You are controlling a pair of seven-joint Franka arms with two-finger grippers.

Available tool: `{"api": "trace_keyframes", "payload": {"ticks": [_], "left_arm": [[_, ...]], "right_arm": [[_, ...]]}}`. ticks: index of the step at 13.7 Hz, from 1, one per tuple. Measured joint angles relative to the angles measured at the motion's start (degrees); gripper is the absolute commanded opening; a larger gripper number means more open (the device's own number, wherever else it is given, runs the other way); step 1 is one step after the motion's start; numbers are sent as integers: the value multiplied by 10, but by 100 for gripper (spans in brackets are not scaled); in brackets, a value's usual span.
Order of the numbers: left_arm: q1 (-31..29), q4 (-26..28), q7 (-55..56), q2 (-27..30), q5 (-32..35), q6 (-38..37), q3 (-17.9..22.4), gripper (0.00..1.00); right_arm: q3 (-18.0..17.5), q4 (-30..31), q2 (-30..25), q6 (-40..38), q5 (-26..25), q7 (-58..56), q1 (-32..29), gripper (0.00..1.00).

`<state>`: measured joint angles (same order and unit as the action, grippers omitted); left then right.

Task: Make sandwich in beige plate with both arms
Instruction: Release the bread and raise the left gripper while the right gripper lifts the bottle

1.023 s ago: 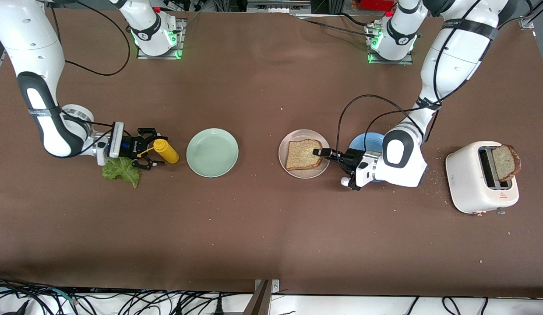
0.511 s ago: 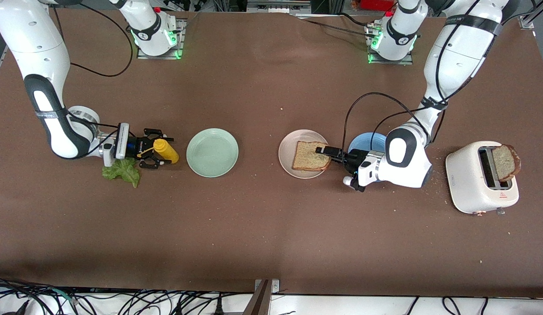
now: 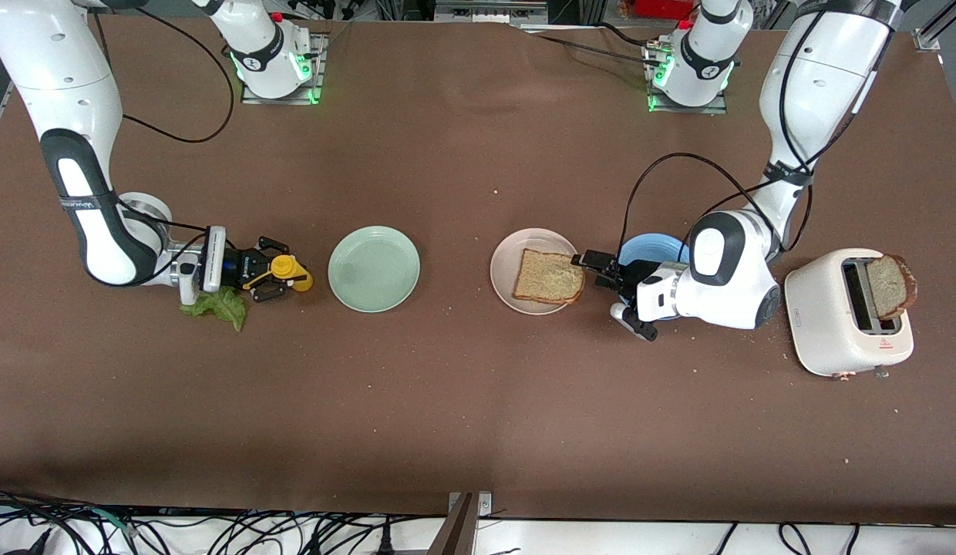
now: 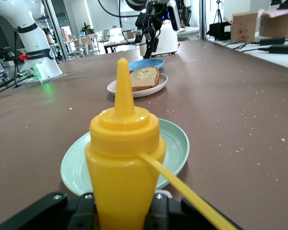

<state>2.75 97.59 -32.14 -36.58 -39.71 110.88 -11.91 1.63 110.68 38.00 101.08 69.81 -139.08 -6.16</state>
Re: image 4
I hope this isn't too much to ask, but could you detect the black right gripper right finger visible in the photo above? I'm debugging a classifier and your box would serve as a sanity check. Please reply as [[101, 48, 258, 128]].
[[144, 193, 183, 230]]

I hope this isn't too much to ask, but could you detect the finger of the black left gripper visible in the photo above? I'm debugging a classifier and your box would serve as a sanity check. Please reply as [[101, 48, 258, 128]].
[[143, 31, 152, 59], [152, 35, 159, 54]]

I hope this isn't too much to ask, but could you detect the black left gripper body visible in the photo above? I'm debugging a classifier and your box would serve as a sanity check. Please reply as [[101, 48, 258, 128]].
[[135, 4, 165, 35]]

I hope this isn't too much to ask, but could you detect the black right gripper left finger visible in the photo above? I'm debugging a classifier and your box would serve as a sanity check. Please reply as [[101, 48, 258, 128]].
[[67, 191, 99, 230]]

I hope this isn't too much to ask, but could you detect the brown bread slice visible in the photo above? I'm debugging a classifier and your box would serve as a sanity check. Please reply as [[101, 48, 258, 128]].
[[129, 66, 160, 92]]

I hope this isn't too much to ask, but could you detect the yellow squeeze bottle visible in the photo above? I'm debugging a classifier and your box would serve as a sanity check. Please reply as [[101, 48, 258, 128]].
[[84, 57, 240, 230]]

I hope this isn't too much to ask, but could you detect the blue plate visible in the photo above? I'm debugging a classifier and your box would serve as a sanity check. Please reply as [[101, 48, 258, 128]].
[[128, 58, 165, 72]]

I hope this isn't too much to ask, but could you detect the beige plate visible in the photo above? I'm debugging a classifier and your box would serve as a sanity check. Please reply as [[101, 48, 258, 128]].
[[107, 73, 168, 98]]

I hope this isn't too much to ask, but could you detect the green plate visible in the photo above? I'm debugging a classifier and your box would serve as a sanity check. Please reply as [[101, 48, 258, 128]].
[[60, 118, 190, 196]]

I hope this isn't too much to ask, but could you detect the white toaster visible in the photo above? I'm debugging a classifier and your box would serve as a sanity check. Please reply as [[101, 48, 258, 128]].
[[140, 20, 180, 57]]

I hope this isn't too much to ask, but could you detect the green potted plant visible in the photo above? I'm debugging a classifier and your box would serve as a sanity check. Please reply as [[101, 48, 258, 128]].
[[81, 23, 96, 36]]

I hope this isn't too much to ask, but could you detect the black equipment case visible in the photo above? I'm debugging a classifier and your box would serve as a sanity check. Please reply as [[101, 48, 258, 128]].
[[208, 21, 232, 41]]

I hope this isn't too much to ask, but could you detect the brown cardboard box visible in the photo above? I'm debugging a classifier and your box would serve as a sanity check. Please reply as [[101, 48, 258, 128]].
[[258, 8, 288, 39], [231, 9, 265, 44]]

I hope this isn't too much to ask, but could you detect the black power adapter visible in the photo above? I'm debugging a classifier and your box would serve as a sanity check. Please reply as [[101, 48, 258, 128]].
[[268, 45, 288, 55], [259, 37, 287, 46]]

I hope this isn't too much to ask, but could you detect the pink foam sheet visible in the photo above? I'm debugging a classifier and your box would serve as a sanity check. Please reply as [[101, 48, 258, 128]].
[[263, 8, 288, 19]]

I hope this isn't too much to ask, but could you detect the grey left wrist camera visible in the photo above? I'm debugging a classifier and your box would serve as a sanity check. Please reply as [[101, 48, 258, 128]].
[[167, 0, 182, 31]]

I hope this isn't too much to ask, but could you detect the aluminium frame post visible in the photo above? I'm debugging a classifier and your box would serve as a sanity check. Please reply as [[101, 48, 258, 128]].
[[44, 0, 71, 61]]

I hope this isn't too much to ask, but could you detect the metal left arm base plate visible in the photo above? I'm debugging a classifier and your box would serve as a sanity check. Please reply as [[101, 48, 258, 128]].
[[15, 71, 68, 87]]

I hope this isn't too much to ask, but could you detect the black base power cable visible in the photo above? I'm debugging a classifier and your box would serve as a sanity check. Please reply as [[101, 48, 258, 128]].
[[0, 71, 36, 96]]

